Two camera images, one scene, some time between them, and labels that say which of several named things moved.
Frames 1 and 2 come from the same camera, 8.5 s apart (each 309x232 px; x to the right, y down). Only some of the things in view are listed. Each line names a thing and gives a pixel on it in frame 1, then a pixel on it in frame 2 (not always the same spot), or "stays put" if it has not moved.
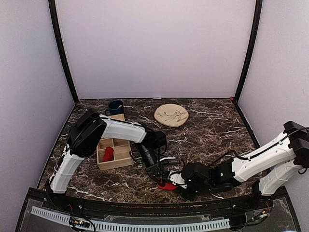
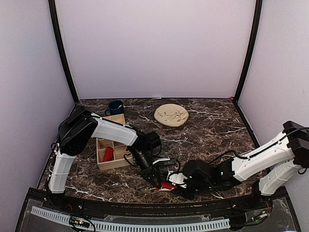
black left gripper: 154,169 → 150,171
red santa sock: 109,154 stays put
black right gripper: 189,196 stays put
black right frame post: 256,26 stays put
